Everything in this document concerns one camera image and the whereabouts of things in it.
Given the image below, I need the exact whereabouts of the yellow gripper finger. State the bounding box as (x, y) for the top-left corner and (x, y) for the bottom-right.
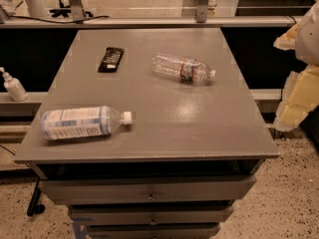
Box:
(273, 23), (299, 51)
(273, 65), (319, 131)

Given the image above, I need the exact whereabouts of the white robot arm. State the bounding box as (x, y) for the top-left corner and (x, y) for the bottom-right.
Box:
(273, 2), (319, 131)

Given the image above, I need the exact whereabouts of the clear red label bottle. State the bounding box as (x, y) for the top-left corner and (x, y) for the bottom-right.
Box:
(152, 53), (216, 84)

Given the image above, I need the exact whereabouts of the blue label plastic bottle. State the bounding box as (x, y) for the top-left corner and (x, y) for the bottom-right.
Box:
(40, 106), (133, 140)

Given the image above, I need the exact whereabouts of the white pump dispenser bottle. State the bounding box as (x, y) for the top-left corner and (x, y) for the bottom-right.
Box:
(0, 67), (28, 102)

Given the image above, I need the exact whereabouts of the grey top drawer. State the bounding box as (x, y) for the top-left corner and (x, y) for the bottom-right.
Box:
(39, 175), (256, 205)

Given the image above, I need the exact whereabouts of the grey drawer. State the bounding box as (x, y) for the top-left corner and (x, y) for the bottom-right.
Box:
(39, 175), (256, 205)
(69, 204), (233, 226)
(88, 223), (220, 239)

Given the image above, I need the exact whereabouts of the grey bottom drawer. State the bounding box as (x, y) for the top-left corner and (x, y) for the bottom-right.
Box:
(88, 223), (220, 239)

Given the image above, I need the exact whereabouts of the grey middle drawer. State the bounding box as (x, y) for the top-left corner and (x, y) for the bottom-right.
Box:
(69, 204), (233, 226)

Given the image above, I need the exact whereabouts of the black caster leg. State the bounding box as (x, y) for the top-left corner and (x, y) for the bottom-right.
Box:
(27, 180), (46, 217)

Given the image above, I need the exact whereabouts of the grey metal post right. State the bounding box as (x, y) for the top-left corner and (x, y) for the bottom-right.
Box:
(196, 0), (209, 23)

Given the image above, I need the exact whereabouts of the grey metal post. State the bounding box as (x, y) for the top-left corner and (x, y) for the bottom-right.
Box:
(69, 0), (86, 21)
(196, 0), (209, 23)

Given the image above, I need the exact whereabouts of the black cable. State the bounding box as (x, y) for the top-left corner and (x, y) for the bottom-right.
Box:
(9, 14), (111, 25)

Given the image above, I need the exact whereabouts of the grey metal post left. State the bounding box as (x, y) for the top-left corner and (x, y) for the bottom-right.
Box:
(69, 0), (86, 21)

